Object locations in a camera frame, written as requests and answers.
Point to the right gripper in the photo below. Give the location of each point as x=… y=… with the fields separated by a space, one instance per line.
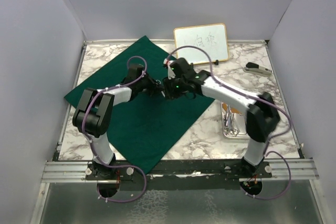
x=170 y=93

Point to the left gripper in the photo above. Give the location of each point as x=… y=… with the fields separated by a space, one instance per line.
x=154 y=88

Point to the green surgical cloth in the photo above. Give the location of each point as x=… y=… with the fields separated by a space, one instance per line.
x=144 y=129

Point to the steel hemostat clamp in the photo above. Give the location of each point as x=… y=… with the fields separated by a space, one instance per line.
x=229 y=124

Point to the white board with frame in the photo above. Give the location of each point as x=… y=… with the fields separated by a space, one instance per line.
x=211 y=38

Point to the orange strip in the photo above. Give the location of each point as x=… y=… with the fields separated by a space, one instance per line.
x=229 y=108

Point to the stainless steel tray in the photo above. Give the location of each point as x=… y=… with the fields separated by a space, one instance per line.
x=240 y=124

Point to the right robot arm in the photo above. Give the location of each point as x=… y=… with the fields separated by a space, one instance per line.
x=261 y=117

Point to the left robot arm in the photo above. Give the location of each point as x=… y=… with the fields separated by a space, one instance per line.
x=94 y=112

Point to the black grey stapler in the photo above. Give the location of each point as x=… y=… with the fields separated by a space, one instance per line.
x=255 y=68

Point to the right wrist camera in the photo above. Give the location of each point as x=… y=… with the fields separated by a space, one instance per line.
x=168 y=65

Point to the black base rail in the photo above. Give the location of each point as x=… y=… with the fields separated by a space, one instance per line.
x=178 y=175

